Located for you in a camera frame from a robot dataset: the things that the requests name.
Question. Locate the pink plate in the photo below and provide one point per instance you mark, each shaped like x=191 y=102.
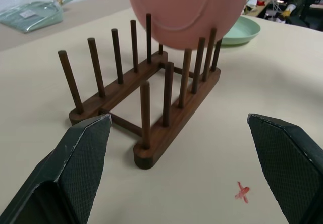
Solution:
x=181 y=12

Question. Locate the red cross mark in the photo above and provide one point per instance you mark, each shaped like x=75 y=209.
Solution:
x=242 y=192

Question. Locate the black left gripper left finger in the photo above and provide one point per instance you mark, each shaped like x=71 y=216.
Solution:
x=75 y=168

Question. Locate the cluttered background desk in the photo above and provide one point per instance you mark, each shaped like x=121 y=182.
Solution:
x=285 y=2

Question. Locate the green plate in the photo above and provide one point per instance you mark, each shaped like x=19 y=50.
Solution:
x=243 y=31

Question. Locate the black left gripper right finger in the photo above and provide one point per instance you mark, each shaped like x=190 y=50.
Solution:
x=287 y=163

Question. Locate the green dustpan in plastic wrap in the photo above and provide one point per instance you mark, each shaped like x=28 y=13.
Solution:
x=32 y=13

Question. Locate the dark wooden dish rack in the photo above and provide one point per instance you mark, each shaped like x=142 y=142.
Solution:
x=161 y=113

